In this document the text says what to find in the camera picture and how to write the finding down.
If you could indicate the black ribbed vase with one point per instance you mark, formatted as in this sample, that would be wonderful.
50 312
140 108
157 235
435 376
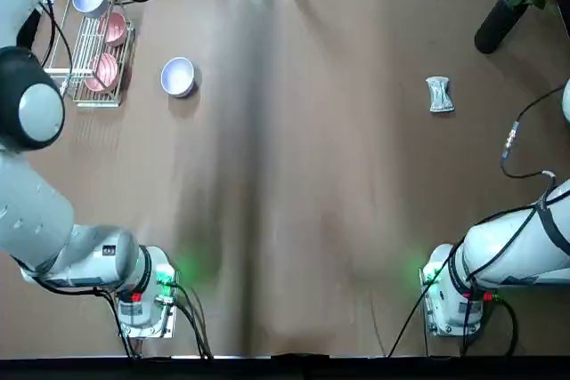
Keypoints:
496 28

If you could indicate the pink plastic bowl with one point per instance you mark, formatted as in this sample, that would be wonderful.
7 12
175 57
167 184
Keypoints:
103 72
115 29

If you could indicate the silver sponge cloth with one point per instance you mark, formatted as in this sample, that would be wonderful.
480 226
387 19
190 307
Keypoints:
440 95

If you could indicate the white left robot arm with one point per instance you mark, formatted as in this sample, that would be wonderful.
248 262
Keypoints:
35 220

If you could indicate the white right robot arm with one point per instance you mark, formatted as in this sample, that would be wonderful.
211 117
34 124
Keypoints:
503 246

